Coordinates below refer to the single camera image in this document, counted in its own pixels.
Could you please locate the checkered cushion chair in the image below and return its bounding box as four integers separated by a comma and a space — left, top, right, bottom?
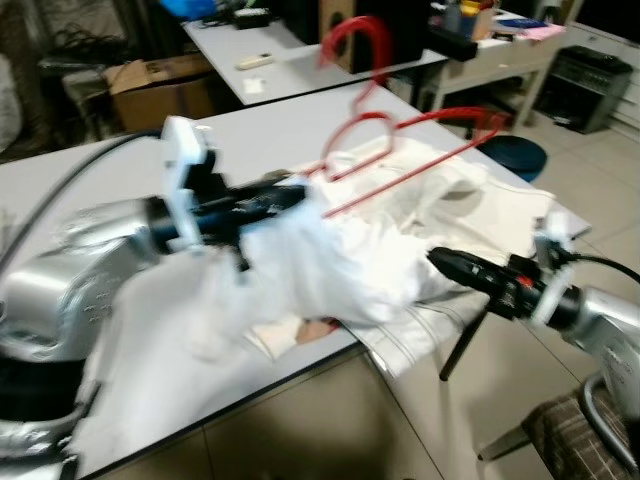
478, 375, 640, 480

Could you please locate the black desktop machine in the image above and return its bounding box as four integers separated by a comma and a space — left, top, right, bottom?
540, 45, 635, 135

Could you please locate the brown wooden speaker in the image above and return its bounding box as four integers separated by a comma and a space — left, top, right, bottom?
320, 0, 428, 77

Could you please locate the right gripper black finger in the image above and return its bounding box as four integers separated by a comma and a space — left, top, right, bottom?
432, 262, 516, 306
427, 247, 519, 286

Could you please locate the blue round stool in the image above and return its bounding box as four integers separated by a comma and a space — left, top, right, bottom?
478, 135, 550, 184

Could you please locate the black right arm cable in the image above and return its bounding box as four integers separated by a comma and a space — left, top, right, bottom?
560, 250, 640, 289

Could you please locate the white desk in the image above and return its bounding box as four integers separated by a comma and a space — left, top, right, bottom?
425, 5, 568, 113

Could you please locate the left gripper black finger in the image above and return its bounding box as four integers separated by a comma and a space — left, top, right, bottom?
245, 205, 306, 233
250, 180, 313, 209

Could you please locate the white remote control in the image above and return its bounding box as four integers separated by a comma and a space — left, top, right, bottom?
236, 53, 275, 72

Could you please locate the red plastic hanger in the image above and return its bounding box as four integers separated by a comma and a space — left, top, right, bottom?
300, 14, 513, 221

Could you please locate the cardboard box with numeral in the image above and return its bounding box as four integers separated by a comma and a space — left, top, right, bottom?
106, 55, 218, 133

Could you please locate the white T-shirt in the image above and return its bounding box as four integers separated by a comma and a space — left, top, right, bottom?
188, 195, 453, 363

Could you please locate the blue plastic box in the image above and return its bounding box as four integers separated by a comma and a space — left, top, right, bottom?
160, 0, 218, 19

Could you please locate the grey desk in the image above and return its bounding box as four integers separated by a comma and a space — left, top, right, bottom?
183, 15, 448, 108

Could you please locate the cream striped garment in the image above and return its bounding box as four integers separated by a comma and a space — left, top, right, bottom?
248, 135, 558, 379

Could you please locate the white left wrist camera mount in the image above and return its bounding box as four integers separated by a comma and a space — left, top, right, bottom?
160, 115, 218, 253

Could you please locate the black table leg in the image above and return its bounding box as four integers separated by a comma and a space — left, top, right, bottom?
440, 300, 493, 384

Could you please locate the black soundbar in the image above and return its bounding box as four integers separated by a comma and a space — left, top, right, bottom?
430, 25, 483, 61

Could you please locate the pink paper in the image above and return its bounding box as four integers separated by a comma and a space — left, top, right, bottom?
518, 22, 568, 42

